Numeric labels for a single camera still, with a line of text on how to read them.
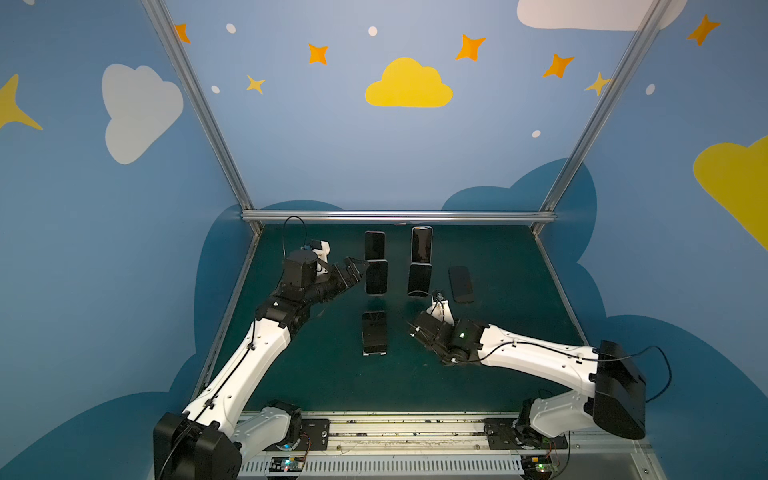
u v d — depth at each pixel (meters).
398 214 1.23
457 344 0.56
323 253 0.71
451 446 0.74
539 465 0.71
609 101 0.84
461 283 1.07
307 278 0.59
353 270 0.67
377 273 0.91
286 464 0.71
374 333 0.82
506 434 0.74
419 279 0.94
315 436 0.74
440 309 0.70
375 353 0.86
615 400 0.40
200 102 0.84
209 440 0.37
